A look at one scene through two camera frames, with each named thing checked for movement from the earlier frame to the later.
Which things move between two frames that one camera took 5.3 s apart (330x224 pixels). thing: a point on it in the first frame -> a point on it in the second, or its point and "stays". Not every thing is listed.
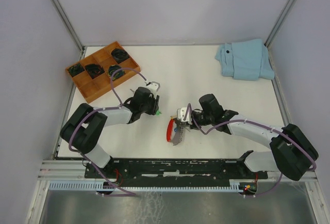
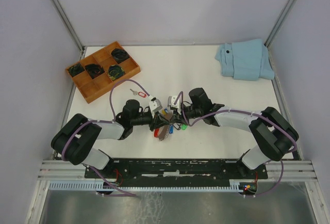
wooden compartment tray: x=92 y=75 stays
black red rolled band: x=94 y=70 stays
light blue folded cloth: x=247 y=60 stays
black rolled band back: x=120 y=55 stays
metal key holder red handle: x=174 y=132 -> x=162 y=132
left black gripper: x=155 y=105 -> x=157 y=121
